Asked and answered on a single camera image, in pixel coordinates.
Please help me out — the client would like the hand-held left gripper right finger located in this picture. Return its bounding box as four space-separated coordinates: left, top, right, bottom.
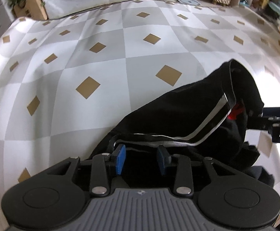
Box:
156 146 239 196

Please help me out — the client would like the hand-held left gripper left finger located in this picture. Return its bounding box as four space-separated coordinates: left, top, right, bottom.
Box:
45 144 126 196

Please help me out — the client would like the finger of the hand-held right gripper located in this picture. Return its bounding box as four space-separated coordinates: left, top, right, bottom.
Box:
263 104 280 116
249 115 280 128

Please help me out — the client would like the black t-shirt with red print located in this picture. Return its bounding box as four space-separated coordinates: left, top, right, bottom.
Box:
86 59 275 193

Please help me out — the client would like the grey white checkered tablecloth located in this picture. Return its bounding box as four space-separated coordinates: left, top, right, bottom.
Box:
0 0 280 231

